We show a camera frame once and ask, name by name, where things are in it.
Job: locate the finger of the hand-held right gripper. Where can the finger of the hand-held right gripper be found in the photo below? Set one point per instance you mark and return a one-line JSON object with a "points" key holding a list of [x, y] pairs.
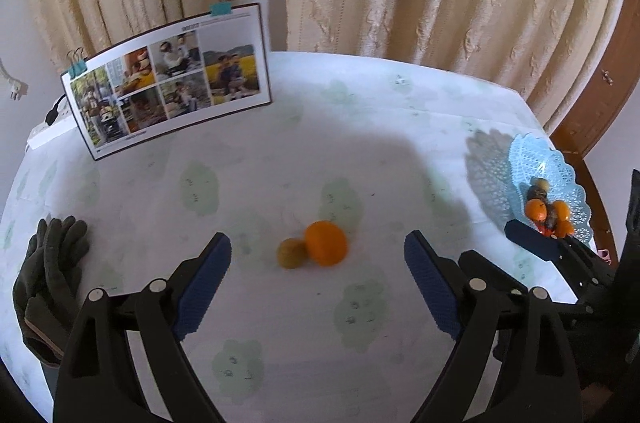
{"points": [[530, 239]]}

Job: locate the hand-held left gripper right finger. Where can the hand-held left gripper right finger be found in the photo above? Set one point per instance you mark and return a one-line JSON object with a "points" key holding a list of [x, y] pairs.
{"points": [[432, 288]]}

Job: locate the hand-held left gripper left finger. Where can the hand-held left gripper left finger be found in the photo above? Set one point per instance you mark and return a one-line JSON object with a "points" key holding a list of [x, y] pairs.
{"points": [[202, 288]]}

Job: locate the small red fruit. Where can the small red fruit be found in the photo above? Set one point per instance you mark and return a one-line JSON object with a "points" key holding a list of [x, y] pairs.
{"points": [[543, 230]]}

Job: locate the large dark brown fruit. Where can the large dark brown fruit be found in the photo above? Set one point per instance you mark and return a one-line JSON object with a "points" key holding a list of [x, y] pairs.
{"points": [[552, 219]]}

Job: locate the small dark brown fruit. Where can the small dark brown fruit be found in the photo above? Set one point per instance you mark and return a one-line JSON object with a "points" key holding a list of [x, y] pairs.
{"points": [[537, 192]]}

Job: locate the small yellow orange fruit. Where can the small yellow orange fruit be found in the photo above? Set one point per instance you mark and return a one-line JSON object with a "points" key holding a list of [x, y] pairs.
{"points": [[542, 182]]}

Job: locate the light blue lattice basket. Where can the light blue lattice basket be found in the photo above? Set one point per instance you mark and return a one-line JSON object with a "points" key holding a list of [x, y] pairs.
{"points": [[560, 173]]}

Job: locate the yellow green round fruit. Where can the yellow green round fruit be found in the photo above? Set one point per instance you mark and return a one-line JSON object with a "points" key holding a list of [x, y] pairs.
{"points": [[291, 253]]}

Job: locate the large orange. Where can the large orange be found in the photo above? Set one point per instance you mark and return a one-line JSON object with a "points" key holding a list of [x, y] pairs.
{"points": [[326, 243]]}

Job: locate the pair of black gloves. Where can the pair of black gloves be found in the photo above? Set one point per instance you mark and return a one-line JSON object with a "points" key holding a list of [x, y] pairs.
{"points": [[47, 273]]}

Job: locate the brown wooden panel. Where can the brown wooden panel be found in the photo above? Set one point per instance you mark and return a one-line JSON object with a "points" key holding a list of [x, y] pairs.
{"points": [[600, 93]]}

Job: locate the white printed tablecloth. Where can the white printed tablecloth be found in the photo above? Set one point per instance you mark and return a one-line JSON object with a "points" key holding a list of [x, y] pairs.
{"points": [[300, 143]]}

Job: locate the photo collage board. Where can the photo collage board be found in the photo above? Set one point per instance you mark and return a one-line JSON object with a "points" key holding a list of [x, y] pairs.
{"points": [[170, 78]]}

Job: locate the white power strip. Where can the white power strip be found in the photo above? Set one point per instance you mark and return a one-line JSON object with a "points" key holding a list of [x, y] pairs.
{"points": [[50, 134]]}

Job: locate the black plug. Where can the black plug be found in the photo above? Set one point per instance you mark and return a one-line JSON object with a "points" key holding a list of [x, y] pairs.
{"points": [[52, 113]]}

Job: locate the teal binder clip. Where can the teal binder clip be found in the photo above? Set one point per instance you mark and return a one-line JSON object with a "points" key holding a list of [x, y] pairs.
{"points": [[76, 63], [220, 7]]}

